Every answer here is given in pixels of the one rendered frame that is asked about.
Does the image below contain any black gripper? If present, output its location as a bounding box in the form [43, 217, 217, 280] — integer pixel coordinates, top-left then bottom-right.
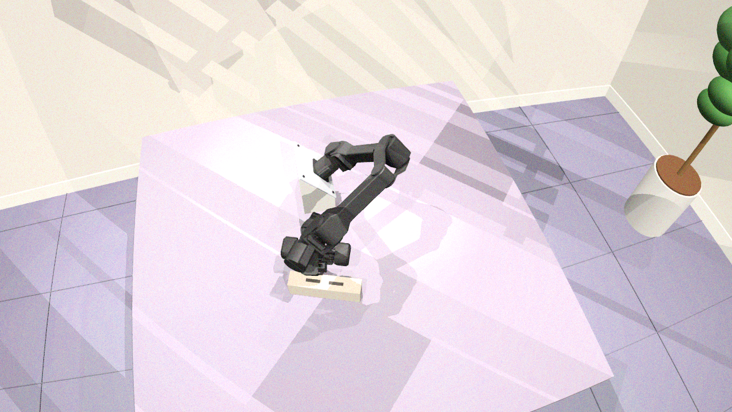
[281, 236, 351, 266]

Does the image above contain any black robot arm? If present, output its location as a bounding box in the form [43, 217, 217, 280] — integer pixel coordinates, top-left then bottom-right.
[284, 133, 411, 276]

